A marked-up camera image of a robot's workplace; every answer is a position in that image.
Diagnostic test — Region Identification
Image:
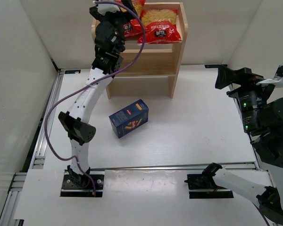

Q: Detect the aluminium table rail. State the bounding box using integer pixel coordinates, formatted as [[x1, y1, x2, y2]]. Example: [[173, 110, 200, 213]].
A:
[[0, 68, 64, 226]]

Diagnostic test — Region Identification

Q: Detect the red fusilli pasta bag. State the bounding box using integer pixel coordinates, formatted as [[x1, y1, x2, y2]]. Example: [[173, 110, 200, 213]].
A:
[[140, 8, 182, 44], [124, 0, 146, 37]]

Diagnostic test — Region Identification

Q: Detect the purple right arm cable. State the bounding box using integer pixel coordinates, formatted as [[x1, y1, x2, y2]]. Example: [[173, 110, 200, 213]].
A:
[[252, 202, 272, 226]]

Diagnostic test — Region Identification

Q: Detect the blue Barilla rigatoni box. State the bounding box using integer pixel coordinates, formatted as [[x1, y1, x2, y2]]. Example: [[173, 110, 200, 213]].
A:
[[109, 99, 149, 138]]

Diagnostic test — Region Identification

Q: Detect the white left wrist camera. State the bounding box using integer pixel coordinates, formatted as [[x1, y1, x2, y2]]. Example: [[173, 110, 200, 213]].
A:
[[93, 0, 120, 15]]

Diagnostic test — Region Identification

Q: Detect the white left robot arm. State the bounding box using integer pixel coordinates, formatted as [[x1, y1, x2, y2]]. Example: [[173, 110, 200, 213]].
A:
[[58, 4, 130, 188]]

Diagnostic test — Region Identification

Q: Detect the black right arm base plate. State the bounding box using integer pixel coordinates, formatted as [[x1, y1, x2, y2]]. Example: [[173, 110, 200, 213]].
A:
[[184, 174, 234, 199]]

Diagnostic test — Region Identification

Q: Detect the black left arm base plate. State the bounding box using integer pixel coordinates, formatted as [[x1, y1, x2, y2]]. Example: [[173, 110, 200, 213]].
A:
[[60, 170, 105, 198]]

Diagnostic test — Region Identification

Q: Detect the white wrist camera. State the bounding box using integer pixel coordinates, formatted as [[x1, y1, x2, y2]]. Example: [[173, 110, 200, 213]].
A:
[[93, 0, 120, 15], [256, 64, 283, 88]]

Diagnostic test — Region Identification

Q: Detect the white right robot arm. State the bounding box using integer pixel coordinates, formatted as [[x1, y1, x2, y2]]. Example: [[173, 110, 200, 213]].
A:
[[202, 64, 283, 226]]

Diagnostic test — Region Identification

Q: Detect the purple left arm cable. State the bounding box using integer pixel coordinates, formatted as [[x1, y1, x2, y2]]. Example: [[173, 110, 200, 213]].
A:
[[44, 0, 147, 197]]

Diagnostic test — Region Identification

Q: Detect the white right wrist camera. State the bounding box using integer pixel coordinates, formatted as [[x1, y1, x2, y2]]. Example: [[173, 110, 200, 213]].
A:
[[256, 64, 283, 88]]

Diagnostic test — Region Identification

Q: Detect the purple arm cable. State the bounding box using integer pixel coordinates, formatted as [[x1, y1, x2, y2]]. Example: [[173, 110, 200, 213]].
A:
[[252, 202, 272, 226], [44, 0, 147, 197]]

